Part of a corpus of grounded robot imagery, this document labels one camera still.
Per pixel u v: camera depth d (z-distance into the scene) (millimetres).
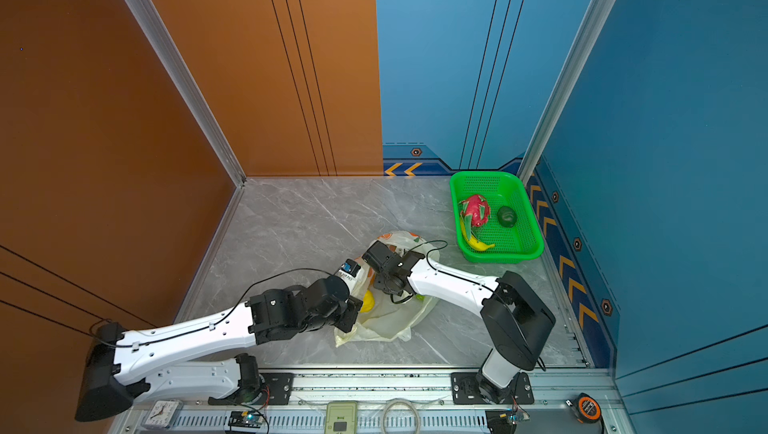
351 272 644
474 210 992
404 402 707
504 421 703
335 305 544
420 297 588
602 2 746
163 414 686
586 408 682
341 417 682
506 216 1023
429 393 740
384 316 821
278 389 739
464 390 725
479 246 966
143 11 758
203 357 471
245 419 707
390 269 646
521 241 994
